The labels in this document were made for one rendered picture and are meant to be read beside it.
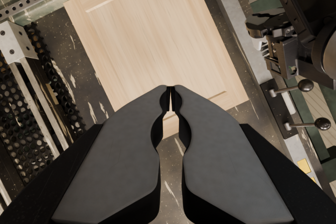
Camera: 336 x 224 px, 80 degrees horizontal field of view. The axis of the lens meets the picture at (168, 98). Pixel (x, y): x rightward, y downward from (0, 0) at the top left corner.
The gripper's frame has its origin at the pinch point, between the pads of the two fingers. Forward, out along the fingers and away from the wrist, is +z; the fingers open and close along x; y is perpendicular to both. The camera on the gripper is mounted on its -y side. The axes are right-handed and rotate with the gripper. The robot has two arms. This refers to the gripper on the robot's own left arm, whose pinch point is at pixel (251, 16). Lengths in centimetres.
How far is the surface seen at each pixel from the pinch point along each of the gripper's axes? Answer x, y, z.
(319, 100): 142, 179, 155
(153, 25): -16.4, -2.0, 33.5
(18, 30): -58, -19, 38
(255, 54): 10.0, 18.3, 21.8
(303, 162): 10, 55, 5
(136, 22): -21.3, -5.2, 34.9
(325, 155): 22, 64, 11
